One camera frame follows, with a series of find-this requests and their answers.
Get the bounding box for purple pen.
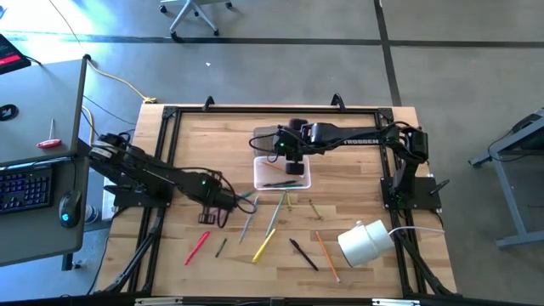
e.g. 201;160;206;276
262;179;299;189

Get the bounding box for orange pencil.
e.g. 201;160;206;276
259;160;285;173
314;230;342;283

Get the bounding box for purple-handled teal scissors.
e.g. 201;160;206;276
197;190;258;225

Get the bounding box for blue-grey pencil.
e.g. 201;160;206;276
238;195;259;246

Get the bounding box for clear plastic supply box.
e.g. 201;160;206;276
252;125;313;191

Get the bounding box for light green pencil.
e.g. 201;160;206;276
265;190;286;238

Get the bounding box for red pen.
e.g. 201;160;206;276
184;230;211;267

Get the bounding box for yellow pen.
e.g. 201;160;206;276
251;228;277;264

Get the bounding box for black pen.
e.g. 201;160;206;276
288;238;320;273

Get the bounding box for white cylindrical device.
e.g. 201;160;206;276
337;219;395;269

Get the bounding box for white blue cup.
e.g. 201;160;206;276
83;203;99;224

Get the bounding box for black computer mouse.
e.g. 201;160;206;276
58;190;82;230

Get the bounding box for grey office chair base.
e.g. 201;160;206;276
159;0;234;43

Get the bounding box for black keyboard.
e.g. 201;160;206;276
0;165;54;215

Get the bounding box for grey desk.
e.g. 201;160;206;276
0;57;90;267

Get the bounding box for black round coaster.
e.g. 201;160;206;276
0;104;20;122

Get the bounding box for grey metal cart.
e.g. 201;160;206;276
467;108;544;250

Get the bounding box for black laptop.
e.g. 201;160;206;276
0;32;32;77

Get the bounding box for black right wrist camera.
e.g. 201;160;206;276
274;127;294;156

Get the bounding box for black aluminium table frame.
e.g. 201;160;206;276
95;105;458;298

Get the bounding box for silver bracket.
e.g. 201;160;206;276
134;297;184;306
372;298;422;306

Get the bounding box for yellow extension cable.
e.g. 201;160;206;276
87;59;158;105

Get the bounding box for white cable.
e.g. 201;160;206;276
387;225;446;237

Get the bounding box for black floor cable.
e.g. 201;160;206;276
82;95;137;148

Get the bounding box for red-handled screwdriver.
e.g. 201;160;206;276
36;118;63;150

